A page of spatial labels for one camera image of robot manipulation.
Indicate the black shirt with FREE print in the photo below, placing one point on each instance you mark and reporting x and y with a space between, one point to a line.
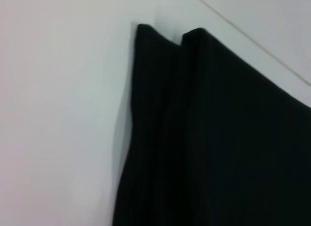
218 138

